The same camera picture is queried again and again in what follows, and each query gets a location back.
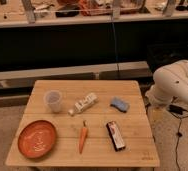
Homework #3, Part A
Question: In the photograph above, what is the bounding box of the blue sponge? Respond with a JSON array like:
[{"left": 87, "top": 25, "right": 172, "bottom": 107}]
[{"left": 110, "top": 97, "right": 129, "bottom": 113}]

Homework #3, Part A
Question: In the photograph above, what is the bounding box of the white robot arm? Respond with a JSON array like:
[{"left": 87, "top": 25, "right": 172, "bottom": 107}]
[{"left": 145, "top": 60, "right": 188, "bottom": 107}]

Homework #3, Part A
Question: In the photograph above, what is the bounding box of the black box on floor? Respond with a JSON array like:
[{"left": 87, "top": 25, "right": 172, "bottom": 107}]
[{"left": 146, "top": 43, "right": 188, "bottom": 72}]

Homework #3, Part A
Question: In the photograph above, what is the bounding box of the orange toy carrot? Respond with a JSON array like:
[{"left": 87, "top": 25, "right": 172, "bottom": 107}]
[{"left": 79, "top": 121, "right": 88, "bottom": 154}]

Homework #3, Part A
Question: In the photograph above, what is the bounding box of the long workbench shelf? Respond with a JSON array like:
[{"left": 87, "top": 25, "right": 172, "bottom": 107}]
[{"left": 0, "top": 0, "right": 188, "bottom": 28}]

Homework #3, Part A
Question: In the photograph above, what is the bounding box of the translucent plastic cup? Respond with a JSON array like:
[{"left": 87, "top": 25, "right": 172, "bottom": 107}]
[{"left": 43, "top": 90, "right": 62, "bottom": 113}]

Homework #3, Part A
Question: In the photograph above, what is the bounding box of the wooden table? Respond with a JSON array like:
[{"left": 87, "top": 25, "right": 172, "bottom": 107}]
[{"left": 6, "top": 80, "right": 160, "bottom": 168}]

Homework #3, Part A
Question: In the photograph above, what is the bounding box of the orange ceramic plate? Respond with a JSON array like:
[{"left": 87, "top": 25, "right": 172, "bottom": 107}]
[{"left": 18, "top": 120, "right": 57, "bottom": 159}]

